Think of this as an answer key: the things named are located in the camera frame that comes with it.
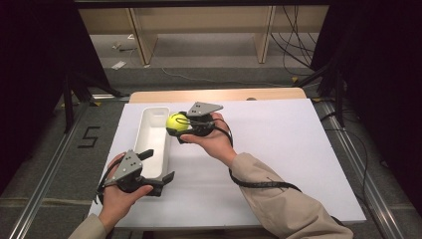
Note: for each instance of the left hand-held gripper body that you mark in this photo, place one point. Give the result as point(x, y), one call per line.
point(129, 169)

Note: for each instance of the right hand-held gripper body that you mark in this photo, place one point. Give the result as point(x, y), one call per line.
point(202, 109)

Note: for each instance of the yellow tennis ball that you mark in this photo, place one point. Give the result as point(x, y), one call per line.
point(175, 122)

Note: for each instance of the white plastic bin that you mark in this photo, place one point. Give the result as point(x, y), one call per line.
point(152, 139)

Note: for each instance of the person's left hand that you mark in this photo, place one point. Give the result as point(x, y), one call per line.
point(116, 202)

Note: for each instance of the person's right hand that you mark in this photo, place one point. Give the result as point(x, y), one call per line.
point(215, 142)

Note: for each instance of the wooden table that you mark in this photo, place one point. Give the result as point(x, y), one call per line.
point(215, 95)

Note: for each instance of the white paper scrap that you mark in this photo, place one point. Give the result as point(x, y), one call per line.
point(118, 65)

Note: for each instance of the black tripod stand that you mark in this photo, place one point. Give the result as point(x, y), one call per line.
point(68, 106)
point(338, 99)

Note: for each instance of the white board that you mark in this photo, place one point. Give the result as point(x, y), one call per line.
point(282, 149)

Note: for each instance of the black curtain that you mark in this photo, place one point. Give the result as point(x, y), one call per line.
point(381, 66)
point(33, 66)

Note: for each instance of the metal floor rail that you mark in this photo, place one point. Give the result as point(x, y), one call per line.
point(36, 195)
point(371, 186)

